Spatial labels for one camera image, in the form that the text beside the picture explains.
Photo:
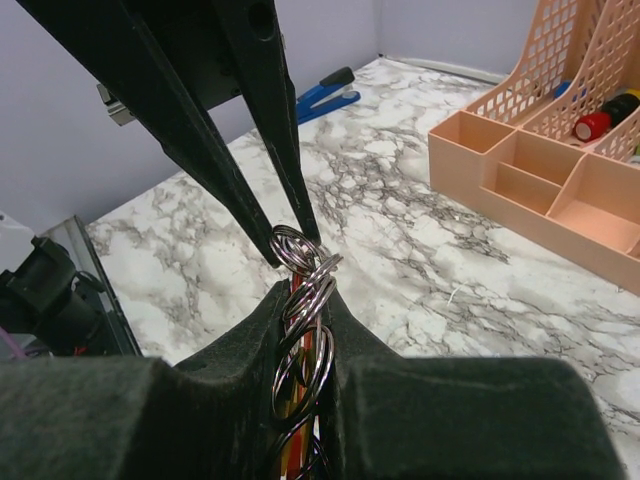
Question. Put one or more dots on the metal key organizer red handle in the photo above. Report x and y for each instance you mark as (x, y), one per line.
(306, 353)

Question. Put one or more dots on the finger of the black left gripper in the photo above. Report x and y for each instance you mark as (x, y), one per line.
(251, 36)
(170, 114)

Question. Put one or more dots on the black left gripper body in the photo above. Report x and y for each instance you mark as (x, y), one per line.
(200, 55)

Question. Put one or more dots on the blue stapler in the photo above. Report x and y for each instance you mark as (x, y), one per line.
(330, 94)

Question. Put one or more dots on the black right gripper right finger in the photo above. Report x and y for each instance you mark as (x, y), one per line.
(391, 417)

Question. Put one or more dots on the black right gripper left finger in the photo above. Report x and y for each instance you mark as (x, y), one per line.
(131, 417)

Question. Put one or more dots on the peach plastic desk organizer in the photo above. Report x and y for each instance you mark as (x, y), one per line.
(552, 151)

